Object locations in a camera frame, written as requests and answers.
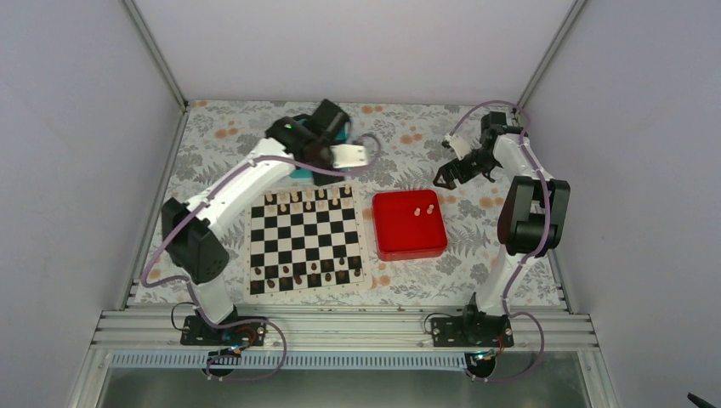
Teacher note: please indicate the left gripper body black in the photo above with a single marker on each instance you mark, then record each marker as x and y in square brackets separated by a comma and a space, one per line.
[320, 178]

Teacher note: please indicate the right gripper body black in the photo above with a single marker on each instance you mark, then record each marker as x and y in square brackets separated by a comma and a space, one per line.
[484, 162]

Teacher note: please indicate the red plastic tray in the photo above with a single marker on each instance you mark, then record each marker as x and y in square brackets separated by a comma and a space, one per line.
[400, 235]

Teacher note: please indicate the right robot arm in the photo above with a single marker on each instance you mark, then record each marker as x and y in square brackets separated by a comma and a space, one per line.
[533, 214]

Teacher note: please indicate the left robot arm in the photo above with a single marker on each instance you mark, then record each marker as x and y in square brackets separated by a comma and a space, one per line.
[192, 230]

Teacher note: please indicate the teal plastic box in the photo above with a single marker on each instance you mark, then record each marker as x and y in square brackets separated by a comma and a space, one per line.
[301, 172]

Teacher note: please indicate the black white chessboard mat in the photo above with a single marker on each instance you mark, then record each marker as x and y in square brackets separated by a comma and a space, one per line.
[320, 236]

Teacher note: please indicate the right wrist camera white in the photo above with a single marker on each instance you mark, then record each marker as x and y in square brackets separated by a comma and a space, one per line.
[460, 146]

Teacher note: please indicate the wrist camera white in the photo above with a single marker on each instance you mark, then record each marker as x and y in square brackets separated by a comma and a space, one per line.
[348, 156]
[460, 146]

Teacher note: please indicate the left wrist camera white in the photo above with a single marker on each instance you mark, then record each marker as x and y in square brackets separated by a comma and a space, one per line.
[348, 156]

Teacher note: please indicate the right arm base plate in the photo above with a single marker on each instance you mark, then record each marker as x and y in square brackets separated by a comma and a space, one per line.
[481, 332]

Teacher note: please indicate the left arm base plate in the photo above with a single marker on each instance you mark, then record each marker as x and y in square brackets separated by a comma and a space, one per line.
[196, 332]

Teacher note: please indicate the aluminium rail frame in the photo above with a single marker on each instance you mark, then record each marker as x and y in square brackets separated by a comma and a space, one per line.
[362, 330]

